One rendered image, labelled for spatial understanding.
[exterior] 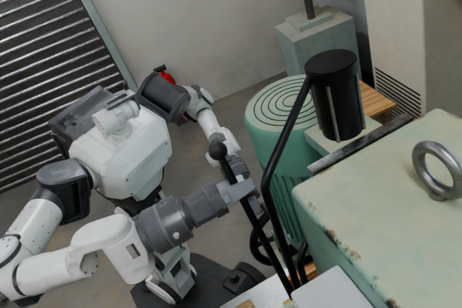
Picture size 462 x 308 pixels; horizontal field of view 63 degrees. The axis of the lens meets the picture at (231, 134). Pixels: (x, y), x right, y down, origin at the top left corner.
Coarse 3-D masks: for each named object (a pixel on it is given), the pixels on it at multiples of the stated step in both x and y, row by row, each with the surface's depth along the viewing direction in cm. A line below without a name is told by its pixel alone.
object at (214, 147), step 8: (216, 144) 66; (224, 144) 67; (208, 152) 67; (216, 152) 66; (224, 152) 66; (224, 160) 67; (224, 168) 67; (232, 176) 67; (232, 184) 67; (240, 200) 67; (248, 208) 67; (248, 216) 68; (256, 224) 67; (256, 232) 68; (264, 232) 68; (264, 240) 67; (264, 248) 68; (272, 256) 68; (272, 264) 68; (280, 272) 68; (280, 280) 68; (288, 280) 68; (288, 288) 68
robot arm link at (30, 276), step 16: (16, 256) 72; (32, 256) 72; (48, 256) 70; (64, 256) 68; (0, 272) 70; (16, 272) 69; (32, 272) 68; (48, 272) 68; (64, 272) 67; (0, 288) 70; (16, 288) 69; (32, 288) 68; (48, 288) 69; (16, 304) 74; (32, 304) 74
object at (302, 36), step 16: (304, 0) 280; (304, 16) 295; (320, 16) 284; (336, 16) 285; (288, 32) 291; (304, 32) 281; (320, 32) 274; (336, 32) 277; (352, 32) 280; (288, 48) 295; (304, 48) 278; (320, 48) 281; (336, 48) 284; (352, 48) 287; (288, 64) 315; (304, 64) 285
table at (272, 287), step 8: (280, 256) 114; (280, 264) 112; (288, 272) 105; (264, 280) 106; (272, 280) 105; (256, 288) 104; (264, 288) 104; (272, 288) 103; (280, 288) 102; (240, 296) 104; (248, 296) 103; (256, 296) 102; (264, 296) 102; (272, 296) 101; (280, 296) 100; (288, 296) 99; (224, 304) 104; (232, 304) 103; (256, 304) 101; (264, 304) 100; (272, 304) 99; (280, 304) 98
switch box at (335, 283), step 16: (336, 272) 38; (304, 288) 38; (320, 288) 37; (336, 288) 36; (352, 288) 36; (304, 304) 36; (320, 304) 36; (336, 304) 35; (352, 304) 35; (368, 304) 34
